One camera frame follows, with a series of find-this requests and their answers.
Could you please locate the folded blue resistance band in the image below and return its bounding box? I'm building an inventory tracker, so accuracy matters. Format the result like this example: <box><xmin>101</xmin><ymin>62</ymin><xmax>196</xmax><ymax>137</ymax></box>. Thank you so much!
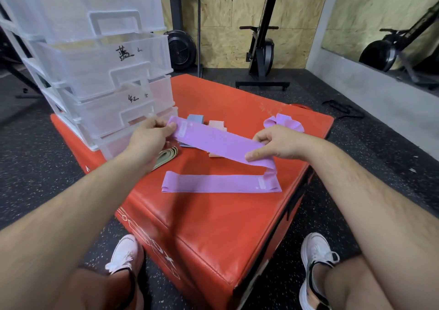
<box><xmin>178</xmin><ymin>114</ymin><xmax>205</xmax><ymax>148</ymax></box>

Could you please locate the crumpled purple resistance band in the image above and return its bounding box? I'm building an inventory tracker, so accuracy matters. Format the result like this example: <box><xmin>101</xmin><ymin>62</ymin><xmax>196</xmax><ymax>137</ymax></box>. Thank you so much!
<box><xmin>263</xmin><ymin>113</ymin><xmax>305</xmax><ymax>134</ymax></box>

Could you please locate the person's right white shoe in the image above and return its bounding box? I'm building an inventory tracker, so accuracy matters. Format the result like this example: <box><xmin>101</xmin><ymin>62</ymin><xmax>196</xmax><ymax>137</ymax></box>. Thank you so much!
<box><xmin>299</xmin><ymin>232</ymin><xmax>340</xmax><ymax>310</ymax></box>

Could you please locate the person's left leg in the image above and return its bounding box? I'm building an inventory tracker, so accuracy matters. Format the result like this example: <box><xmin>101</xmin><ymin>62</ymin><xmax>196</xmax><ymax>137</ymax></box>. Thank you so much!
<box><xmin>51</xmin><ymin>248</ymin><xmax>145</xmax><ymax>310</ymax></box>

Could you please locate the black fan exercise machine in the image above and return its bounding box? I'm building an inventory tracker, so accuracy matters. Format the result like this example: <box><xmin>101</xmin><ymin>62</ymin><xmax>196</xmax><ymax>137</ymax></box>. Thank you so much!
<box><xmin>160</xmin><ymin>0</ymin><xmax>204</xmax><ymax>79</ymax></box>

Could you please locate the purple resistance band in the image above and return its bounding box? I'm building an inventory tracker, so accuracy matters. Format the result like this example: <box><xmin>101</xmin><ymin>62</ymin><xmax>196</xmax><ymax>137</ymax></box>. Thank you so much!
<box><xmin>263</xmin><ymin>113</ymin><xmax>305</xmax><ymax>134</ymax></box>
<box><xmin>167</xmin><ymin>116</ymin><xmax>278</xmax><ymax>171</ymax></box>
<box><xmin>161</xmin><ymin>168</ymin><xmax>282</xmax><ymax>194</ymax></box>

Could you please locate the black ski exercise machine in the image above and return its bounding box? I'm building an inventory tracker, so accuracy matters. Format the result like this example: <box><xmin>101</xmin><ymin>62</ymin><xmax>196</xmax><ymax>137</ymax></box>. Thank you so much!
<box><xmin>235</xmin><ymin>0</ymin><xmax>296</xmax><ymax>92</ymax></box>

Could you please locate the person's leg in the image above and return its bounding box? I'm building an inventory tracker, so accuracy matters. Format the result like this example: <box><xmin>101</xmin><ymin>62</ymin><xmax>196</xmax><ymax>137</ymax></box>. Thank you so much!
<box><xmin>320</xmin><ymin>256</ymin><xmax>395</xmax><ymax>310</ymax></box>
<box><xmin>51</xmin><ymin>248</ymin><xmax>145</xmax><ymax>310</ymax></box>

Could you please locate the person's right forearm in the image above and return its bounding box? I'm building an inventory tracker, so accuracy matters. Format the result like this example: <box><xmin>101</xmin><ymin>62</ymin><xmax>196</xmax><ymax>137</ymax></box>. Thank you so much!
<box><xmin>302</xmin><ymin>135</ymin><xmax>439</xmax><ymax>310</ymax></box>

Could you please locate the rolled green resistance band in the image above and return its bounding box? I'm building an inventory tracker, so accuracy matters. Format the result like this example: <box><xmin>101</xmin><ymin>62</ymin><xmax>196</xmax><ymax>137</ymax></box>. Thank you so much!
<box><xmin>151</xmin><ymin>146</ymin><xmax>179</xmax><ymax>171</ymax></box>

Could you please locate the person's left hand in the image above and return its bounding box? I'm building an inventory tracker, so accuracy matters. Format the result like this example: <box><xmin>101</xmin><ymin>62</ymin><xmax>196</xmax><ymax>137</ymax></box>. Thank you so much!
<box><xmin>125</xmin><ymin>116</ymin><xmax>178</xmax><ymax>170</ymax></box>

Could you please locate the person's right leg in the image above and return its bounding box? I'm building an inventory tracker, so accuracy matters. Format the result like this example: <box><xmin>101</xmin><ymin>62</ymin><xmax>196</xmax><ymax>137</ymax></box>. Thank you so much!
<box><xmin>320</xmin><ymin>256</ymin><xmax>395</xmax><ymax>310</ymax></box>

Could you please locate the folded pink resistance band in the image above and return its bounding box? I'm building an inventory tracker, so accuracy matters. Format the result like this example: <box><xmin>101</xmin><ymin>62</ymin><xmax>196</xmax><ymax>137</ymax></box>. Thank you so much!
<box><xmin>207</xmin><ymin>120</ymin><xmax>228</xmax><ymax>158</ymax></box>

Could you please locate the red padded plyo box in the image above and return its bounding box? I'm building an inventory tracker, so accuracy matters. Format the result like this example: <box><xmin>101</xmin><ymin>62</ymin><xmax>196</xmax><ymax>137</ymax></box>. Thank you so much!
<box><xmin>50</xmin><ymin>74</ymin><xmax>335</xmax><ymax>310</ymax></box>

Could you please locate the clear plastic drawer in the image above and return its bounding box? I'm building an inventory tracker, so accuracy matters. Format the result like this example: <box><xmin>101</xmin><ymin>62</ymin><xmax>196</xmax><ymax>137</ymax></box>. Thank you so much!
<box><xmin>0</xmin><ymin>0</ymin><xmax>167</xmax><ymax>43</ymax></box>
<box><xmin>26</xmin><ymin>33</ymin><xmax>173</xmax><ymax>100</ymax></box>
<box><xmin>77</xmin><ymin>107</ymin><xmax>179</xmax><ymax>160</ymax></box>
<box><xmin>51</xmin><ymin>76</ymin><xmax>176</xmax><ymax>137</ymax></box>

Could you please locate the person's right hand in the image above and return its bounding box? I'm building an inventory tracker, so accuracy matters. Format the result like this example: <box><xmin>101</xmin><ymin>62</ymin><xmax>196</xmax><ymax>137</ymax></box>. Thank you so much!
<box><xmin>244</xmin><ymin>125</ymin><xmax>318</xmax><ymax>163</ymax></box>

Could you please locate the black strap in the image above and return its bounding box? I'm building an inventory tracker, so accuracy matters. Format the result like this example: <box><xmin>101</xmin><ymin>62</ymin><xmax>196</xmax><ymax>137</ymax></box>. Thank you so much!
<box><xmin>321</xmin><ymin>99</ymin><xmax>366</xmax><ymax>120</ymax></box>

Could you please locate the wall mirror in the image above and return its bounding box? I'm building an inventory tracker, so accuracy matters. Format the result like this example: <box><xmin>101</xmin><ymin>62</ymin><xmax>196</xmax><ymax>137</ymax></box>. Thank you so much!
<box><xmin>321</xmin><ymin>0</ymin><xmax>439</xmax><ymax>98</ymax></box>

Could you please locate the person's white shoe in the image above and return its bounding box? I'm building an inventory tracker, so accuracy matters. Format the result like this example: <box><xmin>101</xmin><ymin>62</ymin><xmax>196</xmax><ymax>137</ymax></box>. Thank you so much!
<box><xmin>299</xmin><ymin>232</ymin><xmax>340</xmax><ymax>310</ymax></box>
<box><xmin>104</xmin><ymin>234</ymin><xmax>145</xmax><ymax>277</ymax></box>

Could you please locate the person's left white shoe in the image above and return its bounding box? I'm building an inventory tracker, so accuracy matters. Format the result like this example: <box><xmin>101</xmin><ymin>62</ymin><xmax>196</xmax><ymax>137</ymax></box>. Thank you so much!
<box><xmin>104</xmin><ymin>234</ymin><xmax>145</xmax><ymax>277</ymax></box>

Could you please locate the white drawer unit frame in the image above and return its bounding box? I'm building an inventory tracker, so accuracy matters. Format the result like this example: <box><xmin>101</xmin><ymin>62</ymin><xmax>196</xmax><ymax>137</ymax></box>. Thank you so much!
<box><xmin>0</xmin><ymin>0</ymin><xmax>101</xmax><ymax>151</ymax></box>

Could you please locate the person's left forearm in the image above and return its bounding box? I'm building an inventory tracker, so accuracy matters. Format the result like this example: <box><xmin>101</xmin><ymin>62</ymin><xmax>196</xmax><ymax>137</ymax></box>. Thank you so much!
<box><xmin>0</xmin><ymin>146</ymin><xmax>155</xmax><ymax>310</ymax></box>

